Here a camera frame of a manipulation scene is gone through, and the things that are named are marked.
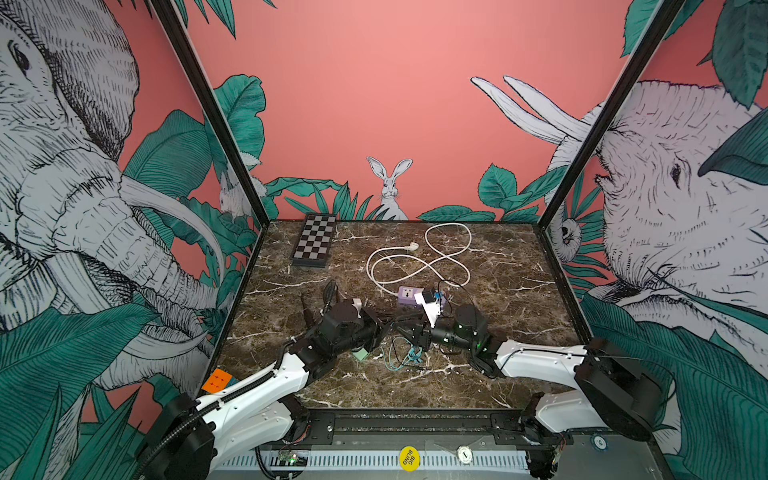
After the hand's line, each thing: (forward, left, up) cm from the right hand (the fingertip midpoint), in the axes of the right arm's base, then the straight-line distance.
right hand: (396, 323), depth 74 cm
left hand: (+2, -2, +1) cm, 3 cm away
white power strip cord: (+43, -20, -17) cm, 51 cm away
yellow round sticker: (-26, -3, -17) cm, 32 cm away
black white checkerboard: (+37, +31, -13) cm, 50 cm away
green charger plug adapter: (-2, +10, -16) cm, 19 cm away
